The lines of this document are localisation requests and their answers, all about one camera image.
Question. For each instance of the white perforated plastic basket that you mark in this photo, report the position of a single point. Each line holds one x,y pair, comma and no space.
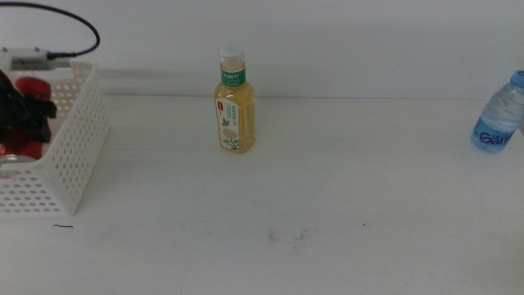
78,143

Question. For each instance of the yellow tea bottle green label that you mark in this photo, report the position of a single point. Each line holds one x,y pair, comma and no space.
241,123

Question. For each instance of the red cola can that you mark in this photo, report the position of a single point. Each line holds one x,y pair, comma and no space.
34,88

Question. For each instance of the clear water bottle blue label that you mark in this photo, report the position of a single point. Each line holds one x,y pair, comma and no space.
495,123

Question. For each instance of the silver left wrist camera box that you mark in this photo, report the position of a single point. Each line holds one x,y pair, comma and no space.
28,61

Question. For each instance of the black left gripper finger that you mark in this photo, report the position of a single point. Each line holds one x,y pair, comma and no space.
39,119

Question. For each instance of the small black thread scrap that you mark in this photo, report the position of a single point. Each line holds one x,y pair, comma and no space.
63,225

